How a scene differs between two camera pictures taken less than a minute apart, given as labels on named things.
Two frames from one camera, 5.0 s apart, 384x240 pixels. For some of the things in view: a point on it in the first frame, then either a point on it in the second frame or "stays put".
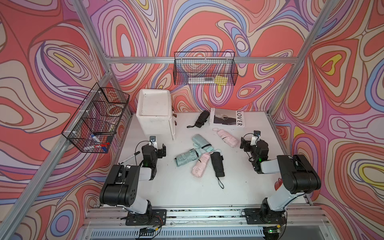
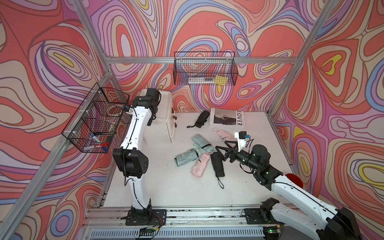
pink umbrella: [228, 139] stays put
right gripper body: [248, 148] -> [243, 157]
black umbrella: [217, 160] stays put
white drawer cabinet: [154, 113] stays put
